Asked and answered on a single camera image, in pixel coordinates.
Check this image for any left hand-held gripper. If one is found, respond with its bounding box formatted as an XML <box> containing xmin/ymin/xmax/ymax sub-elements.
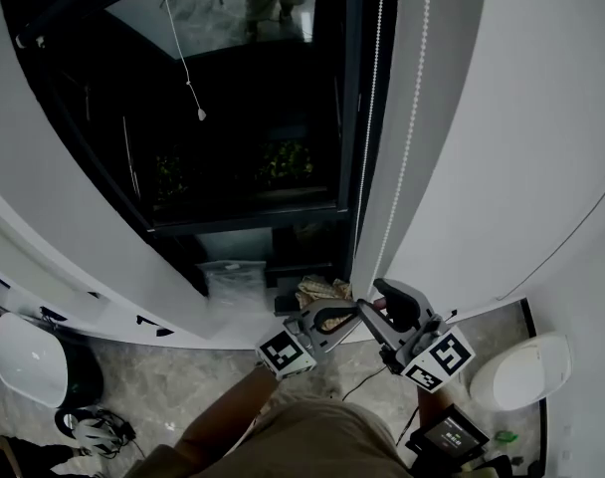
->
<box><xmin>255</xmin><ymin>296</ymin><xmax>362</xmax><ymax>380</ymax></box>

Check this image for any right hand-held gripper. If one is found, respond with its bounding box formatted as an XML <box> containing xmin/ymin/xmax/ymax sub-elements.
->
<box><xmin>355</xmin><ymin>276</ymin><xmax>478</xmax><ymax>395</ymax></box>

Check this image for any white bead pull chain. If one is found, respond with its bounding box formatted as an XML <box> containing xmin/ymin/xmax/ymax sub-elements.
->
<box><xmin>351</xmin><ymin>0</ymin><xmax>433</xmax><ymax>288</ymax></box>

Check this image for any person's right forearm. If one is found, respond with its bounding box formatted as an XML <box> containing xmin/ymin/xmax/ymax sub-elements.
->
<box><xmin>415</xmin><ymin>388</ymin><xmax>463</xmax><ymax>430</ymax></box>

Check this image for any person's left forearm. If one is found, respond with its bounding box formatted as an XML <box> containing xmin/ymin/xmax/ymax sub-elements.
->
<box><xmin>175</xmin><ymin>363</ymin><xmax>279</xmax><ymax>462</ymax></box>

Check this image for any beige crumpled cloth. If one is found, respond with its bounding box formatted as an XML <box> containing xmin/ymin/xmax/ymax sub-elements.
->
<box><xmin>295</xmin><ymin>274</ymin><xmax>353</xmax><ymax>333</ymax></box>

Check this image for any small black box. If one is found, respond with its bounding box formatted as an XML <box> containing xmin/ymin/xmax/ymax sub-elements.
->
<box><xmin>274</xmin><ymin>294</ymin><xmax>303</xmax><ymax>317</ymax></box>

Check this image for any clear plastic bag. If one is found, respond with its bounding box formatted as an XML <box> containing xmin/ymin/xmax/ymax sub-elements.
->
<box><xmin>195</xmin><ymin>259</ymin><xmax>269</xmax><ymax>313</ymax></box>

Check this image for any person's beige shirt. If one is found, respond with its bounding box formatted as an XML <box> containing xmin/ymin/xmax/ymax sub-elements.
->
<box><xmin>125</xmin><ymin>398</ymin><xmax>413</xmax><ymax>478</ymax></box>

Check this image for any black wrist-mounted screen device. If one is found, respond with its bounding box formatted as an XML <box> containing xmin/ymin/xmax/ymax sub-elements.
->
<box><xmin>405</xmin><ymin>403</ymin><xmax>491</xmax><ymax>472</ymax></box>

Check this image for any white toilet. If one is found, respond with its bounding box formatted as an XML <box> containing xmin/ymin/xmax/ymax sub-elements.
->
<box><xmin>469</xmin><ymin>332</ymin><xmax>573</xmax><ymax>411</ymax></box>

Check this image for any green plant outside window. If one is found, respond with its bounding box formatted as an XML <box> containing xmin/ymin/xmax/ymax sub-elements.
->
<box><xmin>155</xmin><ymin>154</ymin><xmax>189</xmax><ymax>198</ymax></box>
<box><xmin>257</xmin><ymin>139</ymin><xmax>313</xmax><ymax>191</ymax></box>

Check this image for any dark window pane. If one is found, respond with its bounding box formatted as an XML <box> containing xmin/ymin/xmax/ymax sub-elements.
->
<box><xmin>0</xmin><ymin>0</ymin><xmax>401</xmax><ymax>318</ymax></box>

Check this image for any white bathtub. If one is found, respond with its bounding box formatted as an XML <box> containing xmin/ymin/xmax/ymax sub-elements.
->
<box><xmin>0</xmin><ymin>311</ymin><xmax>104</xmax><ymax>408</ymax></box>

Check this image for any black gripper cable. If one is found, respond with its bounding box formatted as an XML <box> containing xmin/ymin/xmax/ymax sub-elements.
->
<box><xmin>341</xmin><ymin>363</ymin><xmax>391</xmax><ymax>401</ymax></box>

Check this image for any thin grey wall cable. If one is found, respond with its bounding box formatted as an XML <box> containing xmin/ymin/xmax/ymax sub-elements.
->
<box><xmin>496</xmin><ymin>169</ymin><xmax>605</xmax><ymax>302</ymax></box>

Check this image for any white pull cord with tassel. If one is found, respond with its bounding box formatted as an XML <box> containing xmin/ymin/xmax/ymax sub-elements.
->
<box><xmin>158</xmin><ymin>0</ymin><xmax>208</xmax><ymax>121</ymax></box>

